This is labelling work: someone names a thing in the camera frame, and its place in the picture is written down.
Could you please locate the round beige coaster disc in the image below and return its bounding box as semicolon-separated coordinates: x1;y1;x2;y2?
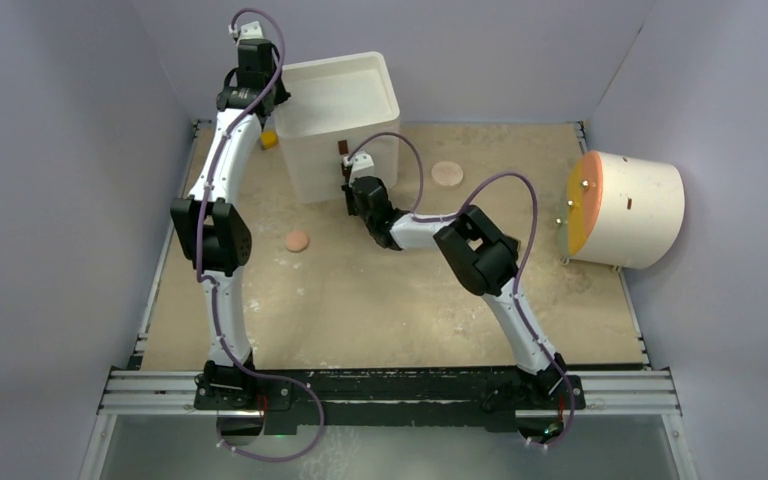
431;161;464;188

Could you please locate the aluminium table edge rail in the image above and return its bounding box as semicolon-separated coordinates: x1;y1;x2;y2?
99;367;681;418

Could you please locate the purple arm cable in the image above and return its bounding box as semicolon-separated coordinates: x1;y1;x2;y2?
195;7;327;465
344;132;577;452

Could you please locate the white cylindrical bin orange lid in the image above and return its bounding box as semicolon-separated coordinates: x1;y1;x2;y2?
556;150;685;270

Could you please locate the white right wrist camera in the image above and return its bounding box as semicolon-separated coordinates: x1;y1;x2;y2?
342;150;375;186

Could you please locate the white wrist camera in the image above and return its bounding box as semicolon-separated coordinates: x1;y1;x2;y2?
228;21;265;43
342;150;375;186

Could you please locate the yellow grey small block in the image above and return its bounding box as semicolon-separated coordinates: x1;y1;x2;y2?
260;131;279;150

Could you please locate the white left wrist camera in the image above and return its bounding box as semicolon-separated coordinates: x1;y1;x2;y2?
228;21;265;43

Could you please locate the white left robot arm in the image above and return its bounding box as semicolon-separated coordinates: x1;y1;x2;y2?
170;38;290;411

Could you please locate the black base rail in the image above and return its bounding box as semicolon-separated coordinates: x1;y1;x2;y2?
194;362;586;441

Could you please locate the round peach powder puff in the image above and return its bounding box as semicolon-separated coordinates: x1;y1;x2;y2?
284;230;310;253

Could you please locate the white three-drawer organizer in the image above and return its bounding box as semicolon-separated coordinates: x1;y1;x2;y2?
273;51;401;204

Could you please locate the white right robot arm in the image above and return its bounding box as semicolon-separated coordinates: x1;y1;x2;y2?
342;175;585;410

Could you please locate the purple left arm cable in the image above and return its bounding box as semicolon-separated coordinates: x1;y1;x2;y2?
195;7;327;465

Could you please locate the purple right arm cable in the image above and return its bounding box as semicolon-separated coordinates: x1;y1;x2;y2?
344;132;577;452

